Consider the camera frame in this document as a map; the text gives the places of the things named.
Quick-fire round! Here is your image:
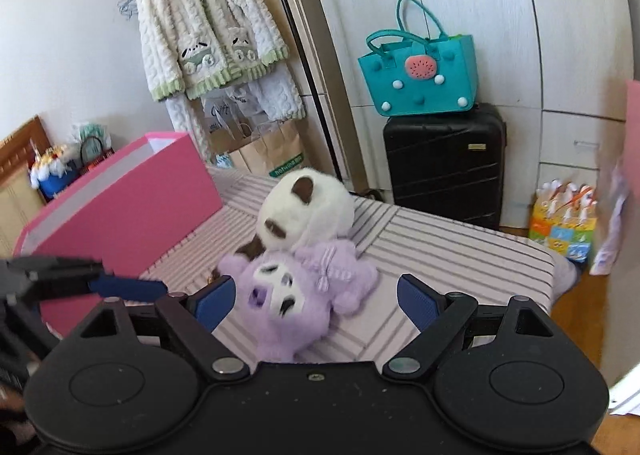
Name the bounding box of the purple plush toy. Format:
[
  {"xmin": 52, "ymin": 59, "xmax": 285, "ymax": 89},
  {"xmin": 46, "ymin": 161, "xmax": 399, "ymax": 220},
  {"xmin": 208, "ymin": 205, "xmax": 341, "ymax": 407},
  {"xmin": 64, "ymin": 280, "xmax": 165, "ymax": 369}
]
[{"xmin": 218, "ymin": 239, "xmax": 380, "ymax": 363}]

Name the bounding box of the striped pink table cloth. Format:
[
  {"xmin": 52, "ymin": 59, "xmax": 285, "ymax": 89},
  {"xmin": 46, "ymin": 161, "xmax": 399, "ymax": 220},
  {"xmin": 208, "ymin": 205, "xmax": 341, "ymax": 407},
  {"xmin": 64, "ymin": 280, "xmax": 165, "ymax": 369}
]
[{"xmin": 139, "ymin": 165, "xmax": 557, "ymax": 366}]

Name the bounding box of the pink cardboard box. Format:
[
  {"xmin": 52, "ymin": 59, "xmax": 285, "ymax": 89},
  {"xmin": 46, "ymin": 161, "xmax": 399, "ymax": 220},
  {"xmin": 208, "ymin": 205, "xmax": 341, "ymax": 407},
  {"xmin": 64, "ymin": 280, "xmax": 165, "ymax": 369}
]
[{"xmin": 14, "ymin": 132, "xmax": 222, "ymax": 336}]

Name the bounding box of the blue basket with toys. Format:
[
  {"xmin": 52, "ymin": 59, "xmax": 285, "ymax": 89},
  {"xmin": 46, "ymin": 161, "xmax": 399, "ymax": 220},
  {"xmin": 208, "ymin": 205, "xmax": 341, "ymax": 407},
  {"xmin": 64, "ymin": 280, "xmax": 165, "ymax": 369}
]
[{"xmin": 28, "ymin": 143, "xmax": 79, "ymax": 201}]

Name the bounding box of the black hard-shell suitcase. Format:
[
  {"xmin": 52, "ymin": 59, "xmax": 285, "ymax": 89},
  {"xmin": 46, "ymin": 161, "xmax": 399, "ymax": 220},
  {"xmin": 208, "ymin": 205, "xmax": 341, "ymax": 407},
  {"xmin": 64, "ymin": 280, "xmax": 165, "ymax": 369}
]
[{"xmin": 383, "ymin": 103, "xmax": 506, "ymax": 230}]

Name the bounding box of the white panda plush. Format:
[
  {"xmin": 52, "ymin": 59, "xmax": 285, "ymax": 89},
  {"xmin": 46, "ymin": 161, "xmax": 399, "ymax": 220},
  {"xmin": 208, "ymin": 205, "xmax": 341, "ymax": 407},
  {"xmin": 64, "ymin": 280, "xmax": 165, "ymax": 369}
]
[{"xmin": 236, "ymin": 168, "xmax": 355, "ymax": 260}]

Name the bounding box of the brown paper bag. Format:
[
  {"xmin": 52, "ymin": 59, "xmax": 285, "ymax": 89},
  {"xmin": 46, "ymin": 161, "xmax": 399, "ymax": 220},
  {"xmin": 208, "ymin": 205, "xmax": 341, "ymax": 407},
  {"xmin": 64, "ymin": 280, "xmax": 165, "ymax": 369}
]
[{"xmin": 229, "ymin": 120, "xmax": 308, "ymax": 179}]

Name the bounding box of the teal felt handbag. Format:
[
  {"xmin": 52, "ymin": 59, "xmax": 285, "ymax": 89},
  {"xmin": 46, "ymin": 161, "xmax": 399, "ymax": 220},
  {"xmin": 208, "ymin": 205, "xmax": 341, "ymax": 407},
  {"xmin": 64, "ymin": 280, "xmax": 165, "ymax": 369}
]
[{"xmin": 358, "ymin": 0, "xmax": 478, "ymax": 117}]

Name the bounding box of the pink paper gift bag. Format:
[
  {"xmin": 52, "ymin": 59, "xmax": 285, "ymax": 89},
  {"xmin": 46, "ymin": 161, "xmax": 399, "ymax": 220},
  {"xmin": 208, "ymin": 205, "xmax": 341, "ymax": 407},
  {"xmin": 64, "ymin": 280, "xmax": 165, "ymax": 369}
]
[{"xmin": 622, "ymin": 80, "xmax": 640, "ymax": 198}]

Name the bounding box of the white green fleece jacket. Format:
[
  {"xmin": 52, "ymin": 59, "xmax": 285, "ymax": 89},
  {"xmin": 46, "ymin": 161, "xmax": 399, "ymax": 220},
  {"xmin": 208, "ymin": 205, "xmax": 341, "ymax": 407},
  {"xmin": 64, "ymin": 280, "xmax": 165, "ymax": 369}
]
[{"xmin": 134, "ymin": 0, "xmax": 306, "ymax": 162}]

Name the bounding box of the white wardrobe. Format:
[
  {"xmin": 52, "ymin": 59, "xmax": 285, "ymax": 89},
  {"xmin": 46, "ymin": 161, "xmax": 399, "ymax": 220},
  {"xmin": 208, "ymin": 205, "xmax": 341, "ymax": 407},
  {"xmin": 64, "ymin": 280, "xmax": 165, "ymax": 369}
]
[{"xmin": 302, "ymin": 0, "xmax": 634, "ymax": 228}]

